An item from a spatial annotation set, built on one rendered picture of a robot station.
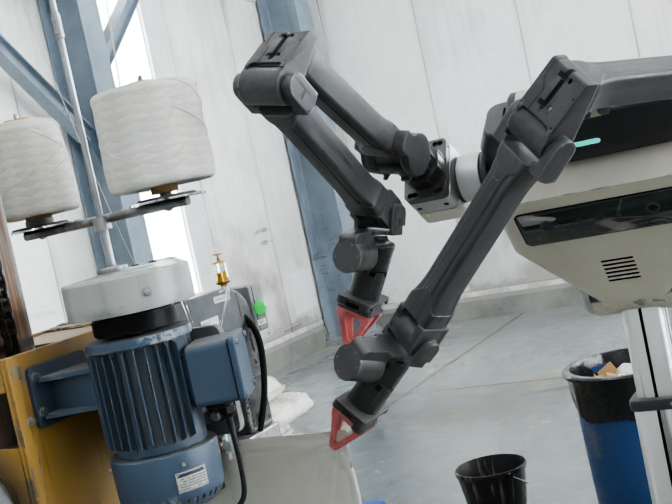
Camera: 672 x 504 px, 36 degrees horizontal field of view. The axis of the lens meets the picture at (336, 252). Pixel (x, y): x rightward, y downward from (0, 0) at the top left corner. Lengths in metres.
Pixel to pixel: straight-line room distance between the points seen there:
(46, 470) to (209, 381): 0.27
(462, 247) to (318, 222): 8.97
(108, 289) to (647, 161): 0.95
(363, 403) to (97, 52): 6.26
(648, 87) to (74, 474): 0.98
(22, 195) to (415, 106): 8.66
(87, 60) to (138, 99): 6.29
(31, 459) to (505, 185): 0.75
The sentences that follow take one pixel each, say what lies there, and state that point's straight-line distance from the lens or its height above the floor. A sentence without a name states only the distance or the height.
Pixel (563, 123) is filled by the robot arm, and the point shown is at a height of 1.49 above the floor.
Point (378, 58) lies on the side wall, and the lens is 10.35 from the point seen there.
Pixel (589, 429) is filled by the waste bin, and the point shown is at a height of 0.45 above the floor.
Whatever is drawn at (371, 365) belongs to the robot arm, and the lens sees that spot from 1.57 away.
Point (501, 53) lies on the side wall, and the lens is 9.91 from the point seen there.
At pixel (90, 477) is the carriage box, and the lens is 1.56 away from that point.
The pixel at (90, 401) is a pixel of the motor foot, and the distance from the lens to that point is 1.47.
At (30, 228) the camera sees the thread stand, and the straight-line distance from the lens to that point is 1.70.
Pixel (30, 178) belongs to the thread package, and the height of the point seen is 1.59.
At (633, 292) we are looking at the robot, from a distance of 2.02.
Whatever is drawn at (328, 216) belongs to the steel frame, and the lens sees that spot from 10.39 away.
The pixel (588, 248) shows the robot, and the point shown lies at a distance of 1.93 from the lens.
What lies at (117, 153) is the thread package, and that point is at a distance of 1.52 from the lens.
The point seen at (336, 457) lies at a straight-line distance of 1.72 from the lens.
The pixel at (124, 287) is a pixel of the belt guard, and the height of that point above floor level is 1.40.
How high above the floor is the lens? 1.46
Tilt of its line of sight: 3 degrees down
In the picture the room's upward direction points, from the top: 12 degrees counter-clockwise
